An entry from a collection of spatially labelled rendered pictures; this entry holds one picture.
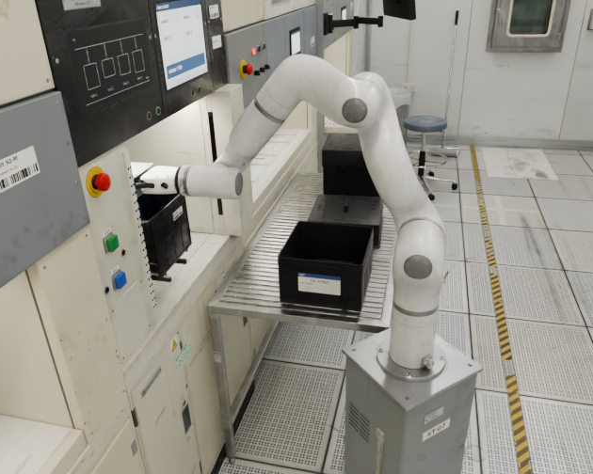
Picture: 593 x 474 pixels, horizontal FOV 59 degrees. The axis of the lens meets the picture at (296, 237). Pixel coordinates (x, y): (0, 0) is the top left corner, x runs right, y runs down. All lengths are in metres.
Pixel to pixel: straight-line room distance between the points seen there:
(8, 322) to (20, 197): 0.31
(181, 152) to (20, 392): 0.97
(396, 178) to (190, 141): 0.88
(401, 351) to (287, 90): 0.74
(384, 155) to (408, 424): 0.70
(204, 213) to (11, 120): 1.08
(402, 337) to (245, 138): 0.66
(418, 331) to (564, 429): 1.28
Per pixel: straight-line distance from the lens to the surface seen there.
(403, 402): 1.42
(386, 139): 1.24
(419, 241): 1.25
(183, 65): 1.59
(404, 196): 1.26
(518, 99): 5.93
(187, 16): 1.64
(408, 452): 1.56
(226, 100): 1.80
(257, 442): 2.35
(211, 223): 1.98
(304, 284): 1.70
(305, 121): 3.28
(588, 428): 2.64
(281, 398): 2.52
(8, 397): 1.40
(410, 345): 1.45
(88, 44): 1.21
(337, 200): 2.25
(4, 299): 1.20
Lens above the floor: 1.75
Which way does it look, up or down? 27 degrees down
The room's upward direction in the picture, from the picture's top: 2 degrees counter-clockwise
